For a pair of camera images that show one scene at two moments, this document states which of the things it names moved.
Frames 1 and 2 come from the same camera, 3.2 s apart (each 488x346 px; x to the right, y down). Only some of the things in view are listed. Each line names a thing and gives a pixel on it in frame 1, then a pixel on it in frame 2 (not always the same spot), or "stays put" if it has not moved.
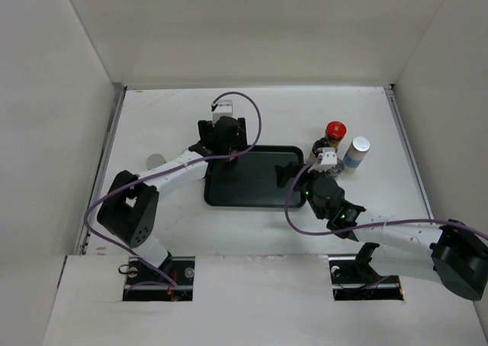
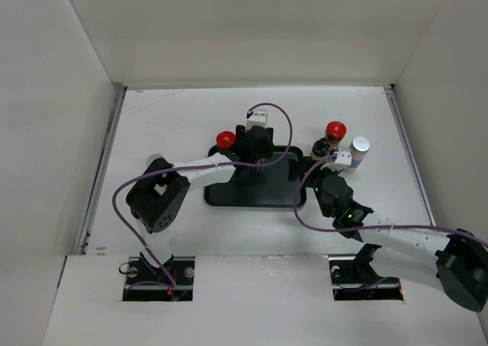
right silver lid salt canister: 355,153 stays put
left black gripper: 240,142 -> 265,155
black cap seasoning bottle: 318,145 stays put
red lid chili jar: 334,132 stays put
